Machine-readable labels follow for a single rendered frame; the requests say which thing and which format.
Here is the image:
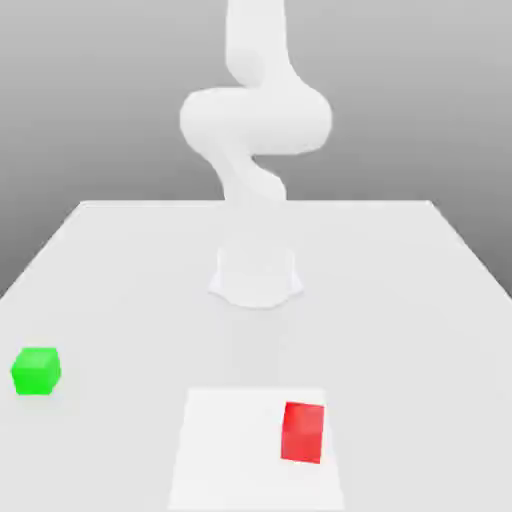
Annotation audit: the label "small red cube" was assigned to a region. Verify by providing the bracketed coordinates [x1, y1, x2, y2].
[279, 401, 326, 465]

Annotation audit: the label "small green cube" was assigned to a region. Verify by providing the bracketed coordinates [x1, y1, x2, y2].
[9, 346, 63, 397]

